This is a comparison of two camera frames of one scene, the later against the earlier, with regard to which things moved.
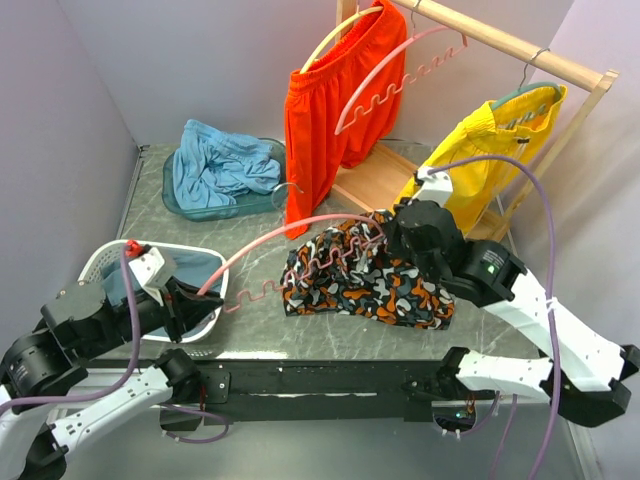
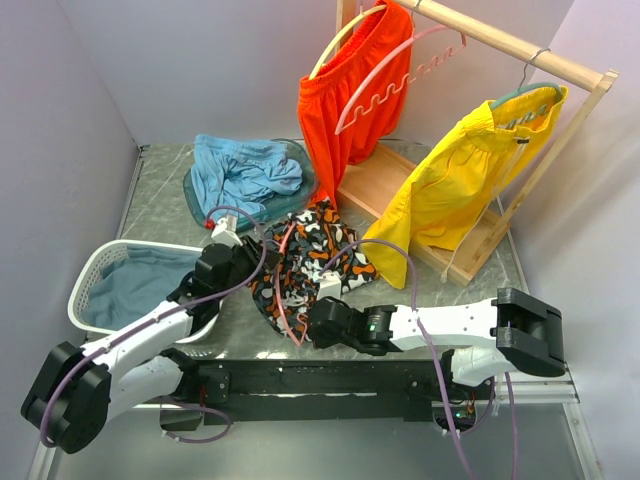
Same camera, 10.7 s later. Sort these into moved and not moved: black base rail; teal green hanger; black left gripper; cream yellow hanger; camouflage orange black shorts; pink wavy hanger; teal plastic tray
Moved: cream yellow hanger; teal plastic tray; black left gripper; camouflage orange black shorts; pink wavy hanger
Not moved: black base rail; teal green hanger
